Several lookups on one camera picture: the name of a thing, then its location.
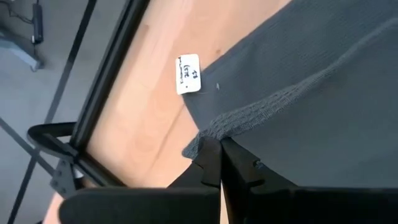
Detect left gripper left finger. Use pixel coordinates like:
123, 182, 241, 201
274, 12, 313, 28
58, 136, 223, 224

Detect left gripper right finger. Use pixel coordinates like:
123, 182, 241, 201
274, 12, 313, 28
220, 137, 398, 224

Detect black power strip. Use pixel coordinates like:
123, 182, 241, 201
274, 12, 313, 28
30, 2, 45, 45

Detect black metal table frame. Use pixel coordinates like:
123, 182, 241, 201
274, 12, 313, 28
26, 0, 152, 200

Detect grey waffle-weave towel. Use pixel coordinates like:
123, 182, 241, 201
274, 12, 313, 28
175, 0, 398, 189

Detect grey desk leg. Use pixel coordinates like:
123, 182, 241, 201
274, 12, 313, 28
0, 29, 45, 73

